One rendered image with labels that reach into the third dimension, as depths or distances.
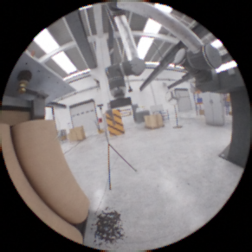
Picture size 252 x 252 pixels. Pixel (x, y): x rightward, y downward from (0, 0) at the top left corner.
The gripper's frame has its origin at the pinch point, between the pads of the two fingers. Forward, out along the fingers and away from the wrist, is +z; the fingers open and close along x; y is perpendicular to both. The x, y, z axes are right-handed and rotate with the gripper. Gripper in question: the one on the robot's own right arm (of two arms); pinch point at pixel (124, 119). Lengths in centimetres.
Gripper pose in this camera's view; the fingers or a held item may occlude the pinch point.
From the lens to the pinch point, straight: 51.5
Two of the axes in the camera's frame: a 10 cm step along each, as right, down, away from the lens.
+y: -0.4, -1.0, 9.9
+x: -9.8, 2.0, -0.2
